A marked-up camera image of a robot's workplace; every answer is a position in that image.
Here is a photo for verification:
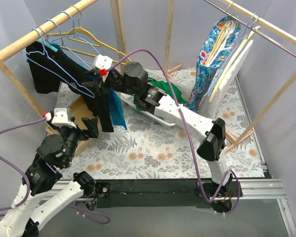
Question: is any light blue wire hanger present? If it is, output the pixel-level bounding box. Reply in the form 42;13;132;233
25;28;95;99
45;18;65;42
50;11;100;55

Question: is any teal t shirt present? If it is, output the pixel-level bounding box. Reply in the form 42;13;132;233
106;90;127;130

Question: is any black t shirt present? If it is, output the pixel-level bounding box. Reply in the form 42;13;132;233
26;41;114;132

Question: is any teal plastic hanger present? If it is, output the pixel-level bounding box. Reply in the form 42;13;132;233
44;42;61;52

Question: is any bright green t shirt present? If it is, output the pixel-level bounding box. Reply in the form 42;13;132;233
133;78;176;113

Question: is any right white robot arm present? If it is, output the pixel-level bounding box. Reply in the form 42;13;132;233
83;62;232;197

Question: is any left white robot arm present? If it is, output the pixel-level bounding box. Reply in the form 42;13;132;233
0;118;99;237

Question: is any cream wooden hanger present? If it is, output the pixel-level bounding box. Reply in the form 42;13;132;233
207;30;256;103

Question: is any wooden clothes rack left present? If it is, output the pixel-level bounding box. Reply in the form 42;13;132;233
0;0;141;156

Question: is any wooden clothes rack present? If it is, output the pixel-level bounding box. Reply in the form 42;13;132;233
170;0;296;155
0;0;141;156

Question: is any white plastic laundry basket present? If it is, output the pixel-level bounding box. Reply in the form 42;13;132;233
120;69;193;127

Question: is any blue floral garment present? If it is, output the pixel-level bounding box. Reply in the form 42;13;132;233
185;16;241;112

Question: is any white fleece garment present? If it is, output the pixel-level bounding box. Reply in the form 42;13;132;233
197;39;254;119

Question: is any metal hanging rod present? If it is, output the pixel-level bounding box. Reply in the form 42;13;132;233
204;0;296;59

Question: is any wooden clothes rack right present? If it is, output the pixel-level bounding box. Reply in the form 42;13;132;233
170;0;296;155

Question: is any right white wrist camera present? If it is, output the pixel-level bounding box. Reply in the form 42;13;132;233
92;54;113;82

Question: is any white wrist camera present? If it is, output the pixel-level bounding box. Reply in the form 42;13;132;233
92;54;113;82
42;108;77;128

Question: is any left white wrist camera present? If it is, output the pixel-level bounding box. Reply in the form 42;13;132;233
42;108;77;128

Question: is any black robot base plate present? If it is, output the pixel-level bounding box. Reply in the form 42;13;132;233
66;178;243;207

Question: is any blue wire hanger right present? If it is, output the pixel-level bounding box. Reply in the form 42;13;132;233
235;13;256;48

